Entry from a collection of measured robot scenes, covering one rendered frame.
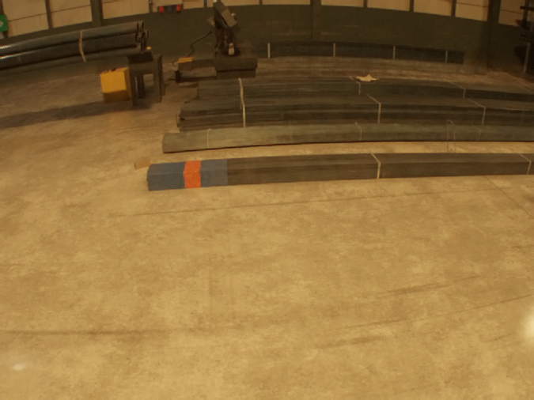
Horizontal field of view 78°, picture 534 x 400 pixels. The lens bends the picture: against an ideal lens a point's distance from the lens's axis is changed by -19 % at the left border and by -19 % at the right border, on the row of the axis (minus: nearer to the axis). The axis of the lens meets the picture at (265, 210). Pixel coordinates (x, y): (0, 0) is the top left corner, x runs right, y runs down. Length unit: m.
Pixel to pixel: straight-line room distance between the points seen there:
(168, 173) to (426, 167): 2.41
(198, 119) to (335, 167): 1.70
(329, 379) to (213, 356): 0.59
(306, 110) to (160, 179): 1.89
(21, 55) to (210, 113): 2.81
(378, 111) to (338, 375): 3.48
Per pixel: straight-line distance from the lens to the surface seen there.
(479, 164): 4.24
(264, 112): 4.47
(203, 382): 1.95
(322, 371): 1.98
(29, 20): 12.47
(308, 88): 5.15
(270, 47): 9.52
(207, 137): 4.28
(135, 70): 6.66
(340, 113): 4.65
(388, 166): 3.74
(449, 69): 10.89
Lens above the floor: 1.59
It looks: 31 degrees down
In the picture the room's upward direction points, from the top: 1 degrees counter-clockwise
